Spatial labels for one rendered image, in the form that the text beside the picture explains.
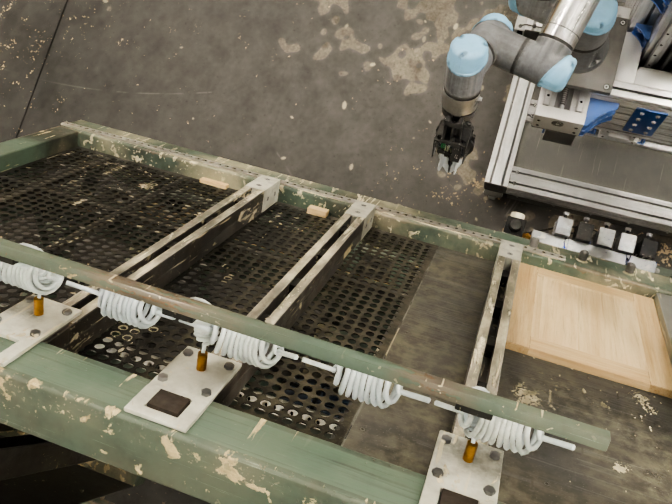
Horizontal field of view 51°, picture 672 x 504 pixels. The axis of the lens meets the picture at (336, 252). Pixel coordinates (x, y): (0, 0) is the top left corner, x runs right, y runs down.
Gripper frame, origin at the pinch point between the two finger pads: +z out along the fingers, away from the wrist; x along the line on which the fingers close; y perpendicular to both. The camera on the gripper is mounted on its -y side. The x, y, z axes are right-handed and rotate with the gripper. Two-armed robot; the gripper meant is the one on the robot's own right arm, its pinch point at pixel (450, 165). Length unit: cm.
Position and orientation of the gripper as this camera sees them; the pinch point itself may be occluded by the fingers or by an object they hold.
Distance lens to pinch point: 166.6
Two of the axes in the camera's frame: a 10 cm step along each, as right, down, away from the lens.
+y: -3.3, 7.6, -5.6
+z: 0.1, 6.0, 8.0
